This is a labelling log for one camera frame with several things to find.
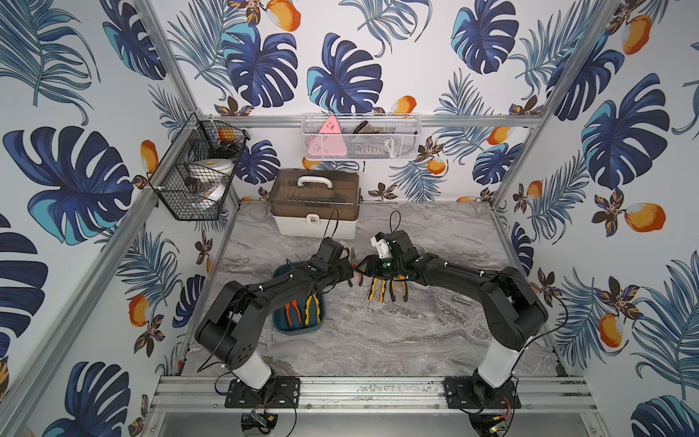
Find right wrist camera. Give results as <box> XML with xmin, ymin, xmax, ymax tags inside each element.
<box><xmin>371</xmin><ymin>233</ymin><xmax>393</xmax><ymax>260</ymax></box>

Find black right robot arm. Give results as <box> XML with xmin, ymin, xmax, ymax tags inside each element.
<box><xmin>356</xmin><ymin>231</ymin><xmax>548</xmax><ymax>389</ymax></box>

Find yellow black pliers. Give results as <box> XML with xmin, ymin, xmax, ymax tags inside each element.
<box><xmin>304</xmin><ymin>294</ymin><xmax>321</xmax><ymax>327</ymax></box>

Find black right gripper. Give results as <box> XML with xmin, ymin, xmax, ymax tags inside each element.
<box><xmin>352</xmin><ymin>255</ymin><xmax>403</xmax><ymax>278</ymax></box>

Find yellow combination pliers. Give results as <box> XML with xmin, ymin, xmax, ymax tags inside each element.
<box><xmin>368</xmin><ymin>279</ymin><xmax>389</xmax><ymax>303</ymax></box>

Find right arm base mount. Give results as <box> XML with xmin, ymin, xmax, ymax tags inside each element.
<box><xmin>443</xmin><ymin>376</ymin><xmax>522</xmax><ymax>412</ymax></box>

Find black wire wall basket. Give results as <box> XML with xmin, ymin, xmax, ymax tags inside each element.
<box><xmin>147</xmin><ymin>114</ymin><xmax>250</xmax><ymax>222</ymax></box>

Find orange long-nose pliers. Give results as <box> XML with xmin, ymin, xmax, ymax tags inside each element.
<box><xmin>389</xmin><ymin>276</ymin><xmax>409</xmax><ymax>302</ymax></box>

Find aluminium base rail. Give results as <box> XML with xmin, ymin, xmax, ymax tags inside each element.
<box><xmin>151</xmin><ymin>377</ymin><xmax>598</xmax><ymax>414</ymax></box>

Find pink triangle item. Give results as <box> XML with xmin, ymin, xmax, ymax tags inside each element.
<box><xmin>306</xmin><ymin>116</ymin><xmax>348</xmax><ymax>160</ymax></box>

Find brown and white toolbox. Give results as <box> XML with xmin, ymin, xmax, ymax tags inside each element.
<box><xmin>269</xmin><ymin>169</ymin><xmax>360</xmax><ymax>240</ymax></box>

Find teal plastic storage tray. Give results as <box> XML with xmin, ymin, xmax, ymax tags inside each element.
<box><xmin>273</xmin><ymin>294</ymin><xmax>326</xmax><ymax>335</ymax></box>

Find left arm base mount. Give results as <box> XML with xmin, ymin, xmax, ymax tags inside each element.
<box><xmin>224</xmin><ymin>376</ymin><xmax>301</xmax><ymax>410</ymax></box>

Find white wire wall basket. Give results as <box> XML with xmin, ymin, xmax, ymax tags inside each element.
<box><xmin>300</xmin><ymin>114</ymin><xmax>422</xmax><ymax>161</ymax></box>

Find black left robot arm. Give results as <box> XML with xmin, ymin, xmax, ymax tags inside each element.
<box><xmin>195</xmin><ymin>238</ymin><xmax>354</xmax><ymax>390</ymax></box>

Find white item in black basket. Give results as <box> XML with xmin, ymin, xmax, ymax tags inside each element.
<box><xmin>185</xmin><ymin>158</ymin><xmax>234</xmax><ymax>209</ymax></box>

